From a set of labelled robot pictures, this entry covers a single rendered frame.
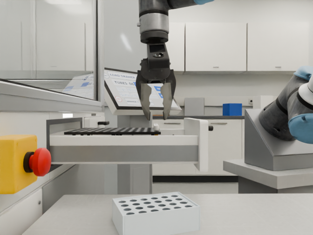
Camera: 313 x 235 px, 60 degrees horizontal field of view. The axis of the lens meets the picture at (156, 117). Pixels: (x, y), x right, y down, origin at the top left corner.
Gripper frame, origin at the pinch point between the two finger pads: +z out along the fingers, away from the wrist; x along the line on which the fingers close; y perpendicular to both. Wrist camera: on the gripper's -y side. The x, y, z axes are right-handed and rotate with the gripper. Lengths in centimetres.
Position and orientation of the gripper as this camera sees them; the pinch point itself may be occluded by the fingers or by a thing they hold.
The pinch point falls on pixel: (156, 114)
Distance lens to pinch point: 66.8
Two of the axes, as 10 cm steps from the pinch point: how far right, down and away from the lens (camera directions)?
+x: -10.0, 0.3, -0.2
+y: -0.2, -0.2, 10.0
